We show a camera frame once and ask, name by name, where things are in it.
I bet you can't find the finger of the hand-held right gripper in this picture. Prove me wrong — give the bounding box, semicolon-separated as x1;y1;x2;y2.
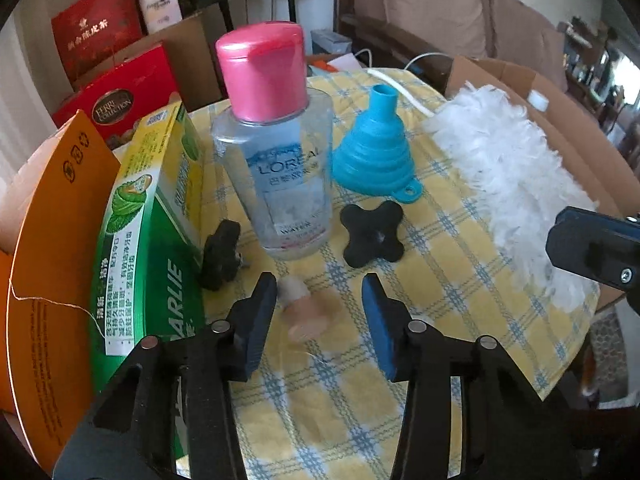
545;205;640;292

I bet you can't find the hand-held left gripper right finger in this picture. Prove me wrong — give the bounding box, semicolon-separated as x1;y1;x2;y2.
361;272;582;480

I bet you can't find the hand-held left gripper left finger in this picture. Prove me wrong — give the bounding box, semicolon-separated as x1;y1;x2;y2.
52;272;278;480

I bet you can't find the black cross-shaped knob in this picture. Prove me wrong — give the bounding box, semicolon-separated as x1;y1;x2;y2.
340;200;406;267
199;220;251;292

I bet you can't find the green toothpaste box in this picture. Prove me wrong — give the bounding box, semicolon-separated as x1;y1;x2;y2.
90;101;208;411

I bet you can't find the white fluffy duster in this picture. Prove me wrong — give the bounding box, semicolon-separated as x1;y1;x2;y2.
365;67;600;313

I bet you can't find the clear bottle with pink cap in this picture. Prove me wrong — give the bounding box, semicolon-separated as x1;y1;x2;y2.
215;22;335;261

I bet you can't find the blue collapsible funnel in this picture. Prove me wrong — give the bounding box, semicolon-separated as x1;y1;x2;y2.
332;84;423;204

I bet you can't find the orange cardboard box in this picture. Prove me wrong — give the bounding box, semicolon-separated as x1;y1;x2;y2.
0;110;123;476

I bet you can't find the small translucent beige bottle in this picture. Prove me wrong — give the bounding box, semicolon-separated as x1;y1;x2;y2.
277;276;335;342

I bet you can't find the yellow plaid tablecloth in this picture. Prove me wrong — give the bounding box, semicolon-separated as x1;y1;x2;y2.
112;67;601;480

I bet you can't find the large open brown cardboard box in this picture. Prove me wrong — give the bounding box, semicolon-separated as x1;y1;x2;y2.
444;55;640;311

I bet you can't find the cluttered wooden shelf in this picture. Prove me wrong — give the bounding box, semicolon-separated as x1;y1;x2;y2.
557;16;633;128

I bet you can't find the red chocolate gift bag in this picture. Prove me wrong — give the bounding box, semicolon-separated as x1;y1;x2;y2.
51;42;182;148

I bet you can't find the light blue box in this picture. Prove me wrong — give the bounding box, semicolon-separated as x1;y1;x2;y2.
311;29;353;57

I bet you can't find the wooden sofa with beige cushions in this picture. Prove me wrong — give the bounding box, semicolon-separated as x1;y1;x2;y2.
339;0;571;92

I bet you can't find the red gift bag gold print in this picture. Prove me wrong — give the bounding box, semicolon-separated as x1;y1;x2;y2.
51;0;148;92

